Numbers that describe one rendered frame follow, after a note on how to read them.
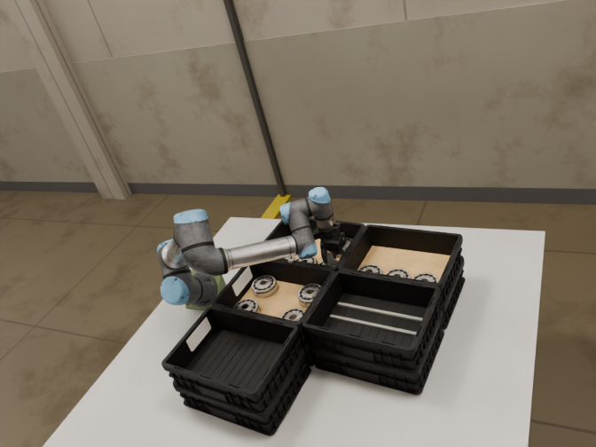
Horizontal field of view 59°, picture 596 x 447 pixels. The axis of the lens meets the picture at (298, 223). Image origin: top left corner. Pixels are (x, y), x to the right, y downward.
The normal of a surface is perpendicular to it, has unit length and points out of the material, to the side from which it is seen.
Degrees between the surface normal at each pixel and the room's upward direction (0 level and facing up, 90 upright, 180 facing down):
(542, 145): 90
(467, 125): 90
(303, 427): 0
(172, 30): 90
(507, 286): 0
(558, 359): 0
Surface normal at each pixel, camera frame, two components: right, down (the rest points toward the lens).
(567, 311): -0.22, -0.81
